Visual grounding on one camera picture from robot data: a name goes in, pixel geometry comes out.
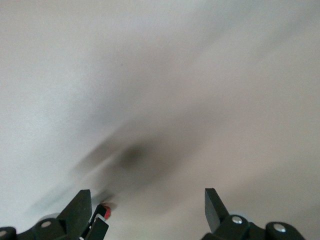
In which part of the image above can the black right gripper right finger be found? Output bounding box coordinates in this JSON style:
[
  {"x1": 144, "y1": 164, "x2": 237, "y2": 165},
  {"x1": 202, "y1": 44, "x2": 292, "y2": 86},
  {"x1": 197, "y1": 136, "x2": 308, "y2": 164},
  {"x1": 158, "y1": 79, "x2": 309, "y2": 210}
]
[{"x1": 201, "y1": 188, "x2": 305, "y2": 240}]

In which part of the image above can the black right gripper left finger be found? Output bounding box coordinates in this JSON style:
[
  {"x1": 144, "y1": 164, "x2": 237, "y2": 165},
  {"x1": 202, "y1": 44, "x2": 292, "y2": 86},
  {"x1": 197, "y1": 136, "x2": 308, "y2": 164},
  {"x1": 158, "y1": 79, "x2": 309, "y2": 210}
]
[{"x1": 0, "y1": 189, "x2": 92, "y2": 240}]

